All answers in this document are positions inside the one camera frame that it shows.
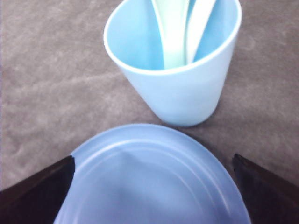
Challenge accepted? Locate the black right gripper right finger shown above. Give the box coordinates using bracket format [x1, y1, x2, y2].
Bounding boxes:
[232, 154, 299, 224]

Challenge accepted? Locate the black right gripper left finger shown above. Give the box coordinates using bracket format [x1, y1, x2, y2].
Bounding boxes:
[0, 156, 75, 224]

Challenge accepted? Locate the light blue plastic cup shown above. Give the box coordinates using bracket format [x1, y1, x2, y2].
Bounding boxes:
[103, 0, 242, 126]

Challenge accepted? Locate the white plastic fork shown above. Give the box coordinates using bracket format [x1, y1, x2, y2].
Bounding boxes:
[185, 0, 216, 64]

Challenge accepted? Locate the mint green plastic spoon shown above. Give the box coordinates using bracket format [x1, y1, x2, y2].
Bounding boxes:
[151, 0, 190, 70]

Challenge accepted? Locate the blue plastic plate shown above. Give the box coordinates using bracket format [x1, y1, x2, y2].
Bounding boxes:
[55, 124, 251, 224]

